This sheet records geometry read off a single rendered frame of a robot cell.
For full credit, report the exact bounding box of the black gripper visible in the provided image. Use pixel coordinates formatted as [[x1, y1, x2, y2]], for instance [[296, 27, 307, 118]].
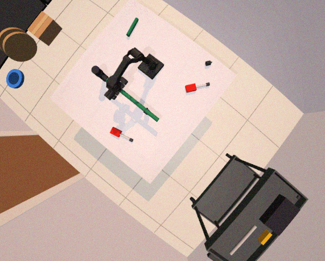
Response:
[[112, 76, 128, 100]]

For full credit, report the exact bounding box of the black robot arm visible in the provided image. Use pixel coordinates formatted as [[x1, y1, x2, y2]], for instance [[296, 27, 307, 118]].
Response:
[[104, 47, 158, 100]]

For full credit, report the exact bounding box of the green cylinder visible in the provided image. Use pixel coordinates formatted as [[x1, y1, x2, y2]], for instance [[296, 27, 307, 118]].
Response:
[[126, 17, 139, 37], [120, 89, 159, 122]]

